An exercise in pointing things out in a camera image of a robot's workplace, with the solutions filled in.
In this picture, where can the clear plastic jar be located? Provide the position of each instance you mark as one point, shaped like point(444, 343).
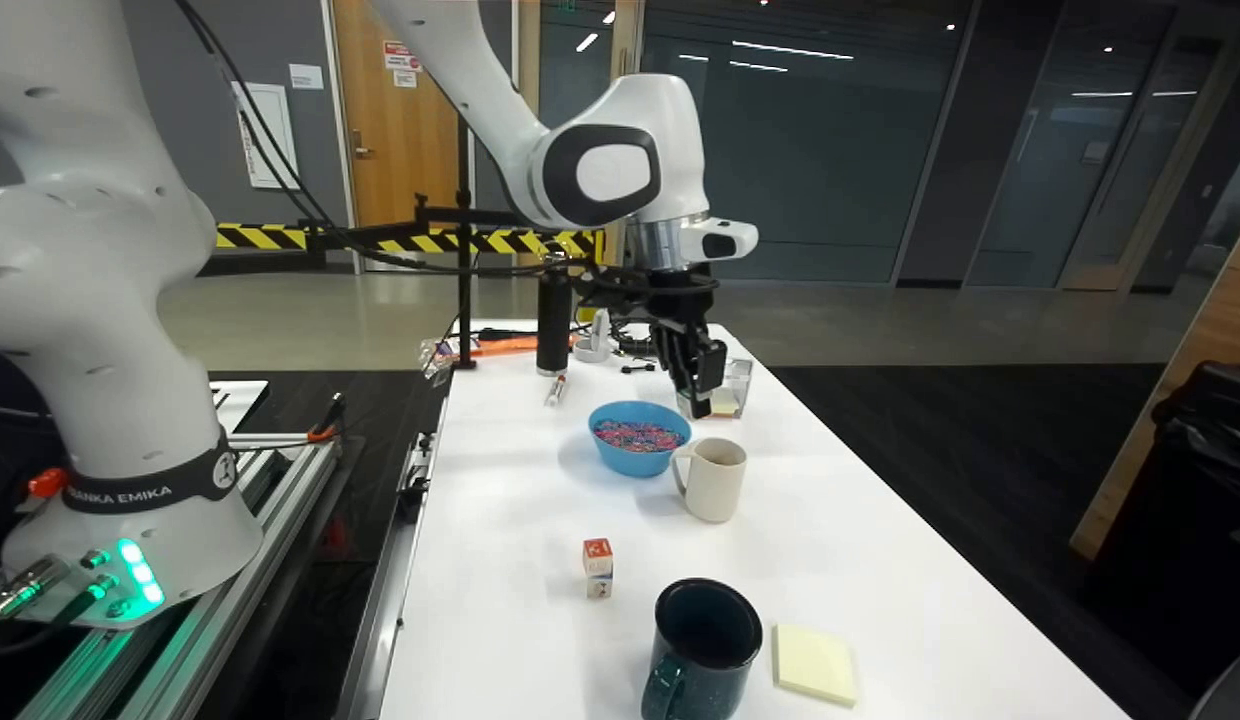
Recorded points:
point(592, 338)

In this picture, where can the red letter block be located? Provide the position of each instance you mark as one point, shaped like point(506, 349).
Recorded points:
point(596, 555)

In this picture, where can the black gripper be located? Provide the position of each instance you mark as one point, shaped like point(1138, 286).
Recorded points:
point(679, 300)

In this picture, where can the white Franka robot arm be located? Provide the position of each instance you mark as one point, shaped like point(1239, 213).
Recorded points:
point(103, 333)

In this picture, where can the black tripod pole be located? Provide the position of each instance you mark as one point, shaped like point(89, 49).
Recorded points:
point(464, 264)

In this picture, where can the yellow sticky note pad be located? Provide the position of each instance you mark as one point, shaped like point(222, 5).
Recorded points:
point(815, 667)

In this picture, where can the dark teal speckled mug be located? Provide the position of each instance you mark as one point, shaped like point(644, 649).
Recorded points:
point(703, 660)

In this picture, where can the cream wooden letter block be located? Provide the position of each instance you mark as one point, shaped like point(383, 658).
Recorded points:
point(596, 584)

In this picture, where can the white paper cup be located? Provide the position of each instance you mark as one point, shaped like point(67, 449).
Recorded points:
point(714, 487)

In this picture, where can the clear glass cup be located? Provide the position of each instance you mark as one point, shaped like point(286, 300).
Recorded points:
point(736, 387)

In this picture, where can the black cylindrical bottle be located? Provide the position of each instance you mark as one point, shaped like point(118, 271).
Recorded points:
point(552, 323)

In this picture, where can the yellow black hazard barrier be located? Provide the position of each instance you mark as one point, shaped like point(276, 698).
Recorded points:
point(383, 243)

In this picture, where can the blue bowl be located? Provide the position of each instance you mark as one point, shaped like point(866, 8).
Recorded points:
point(632, 462)

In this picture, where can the wooden door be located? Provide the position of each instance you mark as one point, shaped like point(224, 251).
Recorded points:
point(403, 134)

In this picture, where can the colourful candy beads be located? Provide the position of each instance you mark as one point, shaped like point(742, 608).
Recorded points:
point(636, 435)

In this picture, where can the aluminium mounting rail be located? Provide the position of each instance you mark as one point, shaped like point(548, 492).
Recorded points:
point(222, 584)

